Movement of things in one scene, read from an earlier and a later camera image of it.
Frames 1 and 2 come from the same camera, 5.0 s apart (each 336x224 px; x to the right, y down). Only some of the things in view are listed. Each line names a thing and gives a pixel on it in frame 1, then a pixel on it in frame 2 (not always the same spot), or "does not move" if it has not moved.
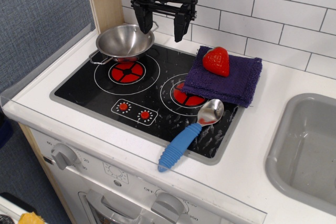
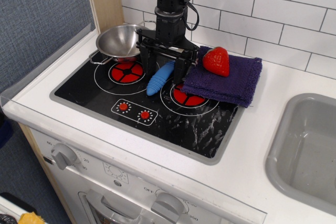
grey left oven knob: [63, 155] does not move
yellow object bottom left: [30, 218] does not move
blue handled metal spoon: [210, 112] to [158, 77]
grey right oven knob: [168, 207] does not move
